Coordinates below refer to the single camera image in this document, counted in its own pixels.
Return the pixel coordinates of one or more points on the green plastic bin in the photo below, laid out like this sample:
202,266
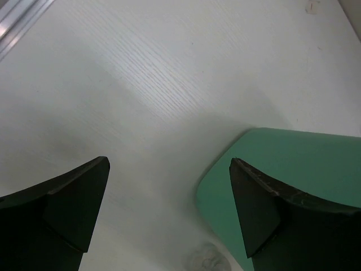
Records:
324,165

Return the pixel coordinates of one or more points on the aluminium table edge rail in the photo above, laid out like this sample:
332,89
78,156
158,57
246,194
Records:
17,17

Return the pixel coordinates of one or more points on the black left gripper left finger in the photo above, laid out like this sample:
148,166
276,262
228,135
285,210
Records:
49,226

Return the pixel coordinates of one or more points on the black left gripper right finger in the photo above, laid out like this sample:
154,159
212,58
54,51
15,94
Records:
285,228

